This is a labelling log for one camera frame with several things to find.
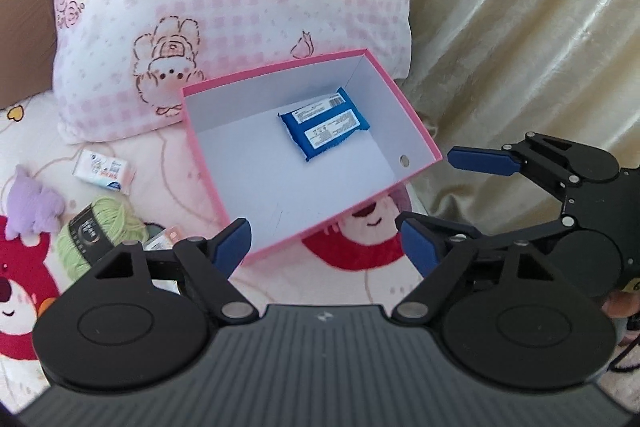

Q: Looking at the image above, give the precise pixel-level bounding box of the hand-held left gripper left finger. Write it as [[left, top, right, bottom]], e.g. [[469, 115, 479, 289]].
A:
[[92, 218, 258, 325]]

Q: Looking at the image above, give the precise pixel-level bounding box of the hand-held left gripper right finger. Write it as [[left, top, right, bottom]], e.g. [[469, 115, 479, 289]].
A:
[[392, 221, 557, 320]]

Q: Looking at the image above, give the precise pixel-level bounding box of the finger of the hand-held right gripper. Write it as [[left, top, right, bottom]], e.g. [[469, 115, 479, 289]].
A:
[[446, 132, 583, 200], [394, 211, 576, 253]]

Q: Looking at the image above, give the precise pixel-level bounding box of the pink cardboard box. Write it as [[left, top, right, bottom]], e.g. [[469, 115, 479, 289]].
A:
[[180, 48, 443, 268]]

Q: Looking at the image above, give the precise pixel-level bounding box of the orange and white packet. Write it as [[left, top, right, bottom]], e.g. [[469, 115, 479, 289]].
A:
[[142, 224, 183, 294]]

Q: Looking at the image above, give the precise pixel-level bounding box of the green yarn ball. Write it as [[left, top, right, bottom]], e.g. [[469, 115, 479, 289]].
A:
[[54, 196, 148, 280]]

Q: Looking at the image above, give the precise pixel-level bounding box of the white tissue packet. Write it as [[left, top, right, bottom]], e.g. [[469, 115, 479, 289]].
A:
[[72, 149, 136, 195]]

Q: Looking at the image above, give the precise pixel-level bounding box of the purple plush toy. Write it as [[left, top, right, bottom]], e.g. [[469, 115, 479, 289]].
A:
[[4, 164, 68, 240]]

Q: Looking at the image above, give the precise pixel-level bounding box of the person's right hand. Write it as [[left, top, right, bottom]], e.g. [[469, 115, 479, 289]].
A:
[[601, 288, 640, 323]]

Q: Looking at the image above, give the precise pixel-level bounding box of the printed blanket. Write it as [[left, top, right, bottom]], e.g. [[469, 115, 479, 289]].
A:
[[0, 99, 451, 408]]

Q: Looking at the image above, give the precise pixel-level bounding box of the gold curtain cloth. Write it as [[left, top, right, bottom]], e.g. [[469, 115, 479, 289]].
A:
[[400, 0, 640, 238]]

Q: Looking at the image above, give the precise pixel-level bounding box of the blue wipes packet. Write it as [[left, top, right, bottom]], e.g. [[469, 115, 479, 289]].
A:
[[277, 87, 372, 164]]

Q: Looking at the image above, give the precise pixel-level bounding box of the brown cushion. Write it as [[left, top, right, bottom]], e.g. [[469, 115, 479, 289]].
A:
[[0, 0, 58, 110]]

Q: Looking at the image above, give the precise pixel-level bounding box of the black cable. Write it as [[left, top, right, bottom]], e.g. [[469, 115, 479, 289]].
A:
[[607, 332, 640, 373]]

